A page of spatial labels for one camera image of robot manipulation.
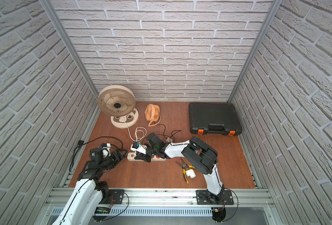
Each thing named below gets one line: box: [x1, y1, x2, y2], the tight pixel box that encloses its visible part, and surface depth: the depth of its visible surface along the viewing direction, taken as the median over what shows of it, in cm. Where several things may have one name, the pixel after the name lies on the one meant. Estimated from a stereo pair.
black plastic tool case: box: [188, 102, 242, 136], surface depth 99 cm
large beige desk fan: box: [97, 84, 139, 129], surface depth 91 cm
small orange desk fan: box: [144, 103, 162, 128], surface depth 102 cm
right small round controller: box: [211, 207, 227, 223], surface depth 72 cm
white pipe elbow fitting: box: [185, 168, 197, 179], surface depth 82 cm
